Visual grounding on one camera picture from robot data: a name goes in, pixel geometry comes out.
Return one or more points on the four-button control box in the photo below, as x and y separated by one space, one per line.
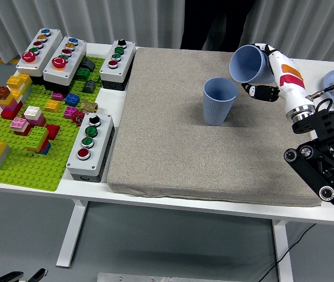
124 58
100 141

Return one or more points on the small magenta brick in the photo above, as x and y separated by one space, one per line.
57 96

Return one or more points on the white table leg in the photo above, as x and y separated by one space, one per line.
283 252
71 235

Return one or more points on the green studded baseplate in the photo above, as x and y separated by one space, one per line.
31 173

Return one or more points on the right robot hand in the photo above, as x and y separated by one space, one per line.
293 91

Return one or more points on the grey curved brick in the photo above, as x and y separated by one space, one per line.
89 64

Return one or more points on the blue ribbed plastic cup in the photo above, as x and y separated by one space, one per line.
249 64
217 110

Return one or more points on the green orange blue brick stack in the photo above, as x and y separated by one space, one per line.
37 139

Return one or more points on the yellow brown red brick tower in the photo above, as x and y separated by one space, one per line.
14 97

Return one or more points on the five-button control box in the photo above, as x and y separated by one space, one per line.
45 50
73 61

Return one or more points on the white pleated curtain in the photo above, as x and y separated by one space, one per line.
96 20

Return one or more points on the pink brick on red brick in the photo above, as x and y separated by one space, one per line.
20 125

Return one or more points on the grey-brown mat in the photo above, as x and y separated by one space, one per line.
170 132

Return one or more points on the white brick on pink brick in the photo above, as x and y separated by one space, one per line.
34 115

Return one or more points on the person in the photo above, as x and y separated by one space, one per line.
214 23

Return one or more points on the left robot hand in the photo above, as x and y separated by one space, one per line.
37 274

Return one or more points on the dark green brick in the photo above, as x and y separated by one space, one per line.
83 74

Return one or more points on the grey sloped brick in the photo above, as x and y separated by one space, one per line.
89 87

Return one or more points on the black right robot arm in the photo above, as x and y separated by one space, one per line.
323 164

